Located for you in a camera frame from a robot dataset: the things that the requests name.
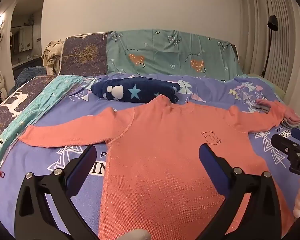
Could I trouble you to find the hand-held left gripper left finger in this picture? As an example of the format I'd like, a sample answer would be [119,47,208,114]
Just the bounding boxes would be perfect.
[14,145,97,240]

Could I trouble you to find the cream curtain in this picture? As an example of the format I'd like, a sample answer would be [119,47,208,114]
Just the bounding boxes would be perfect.
[240,0,300,105]

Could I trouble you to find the person's left hand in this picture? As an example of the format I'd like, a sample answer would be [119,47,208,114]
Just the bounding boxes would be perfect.
[121,230,152,240]

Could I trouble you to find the teal quilted blanket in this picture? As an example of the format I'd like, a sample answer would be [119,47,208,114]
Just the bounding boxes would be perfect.
[0,76,85,180]

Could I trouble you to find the white deer wall decoration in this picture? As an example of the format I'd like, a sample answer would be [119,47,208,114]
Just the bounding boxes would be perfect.
[0,20,6,51]

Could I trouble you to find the pink grey folded clothes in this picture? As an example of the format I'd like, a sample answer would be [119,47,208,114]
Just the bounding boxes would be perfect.
[254,99,300,127]

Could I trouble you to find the black floor lamp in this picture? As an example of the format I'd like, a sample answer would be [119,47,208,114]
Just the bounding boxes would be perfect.
[261,15,280,77]

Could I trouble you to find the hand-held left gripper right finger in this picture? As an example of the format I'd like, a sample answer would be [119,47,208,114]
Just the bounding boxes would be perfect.
[197,144,288,240]

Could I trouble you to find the white cabinet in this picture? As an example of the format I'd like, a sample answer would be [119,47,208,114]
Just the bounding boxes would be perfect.
[10,24,43,68]

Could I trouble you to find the purple printed bed sheet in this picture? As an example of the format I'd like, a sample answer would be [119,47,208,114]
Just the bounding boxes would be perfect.
[0,73,300,240]

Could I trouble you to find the beige cloth pile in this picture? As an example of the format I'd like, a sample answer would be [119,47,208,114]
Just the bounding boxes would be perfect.
[41,40,65,75]

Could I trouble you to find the white cat figurine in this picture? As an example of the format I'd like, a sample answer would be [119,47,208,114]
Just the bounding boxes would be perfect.
[0,71,7,98]

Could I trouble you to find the coral long sleeve shirt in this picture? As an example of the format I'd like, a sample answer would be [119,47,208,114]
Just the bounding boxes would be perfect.
[18,94,294,240]

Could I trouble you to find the navy star print folded garment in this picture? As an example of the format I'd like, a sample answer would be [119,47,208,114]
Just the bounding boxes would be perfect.
[91,77,182,104]

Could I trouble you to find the teal printed sheet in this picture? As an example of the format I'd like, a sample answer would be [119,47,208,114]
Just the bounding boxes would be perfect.
[106,29,244,78]

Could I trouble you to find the blue knitted blanket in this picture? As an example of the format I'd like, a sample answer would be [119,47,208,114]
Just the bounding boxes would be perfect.
[14,66,50,90]

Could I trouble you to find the pale green bed pad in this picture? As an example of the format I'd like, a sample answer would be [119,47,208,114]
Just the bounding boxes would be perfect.
[247,73,287,101]

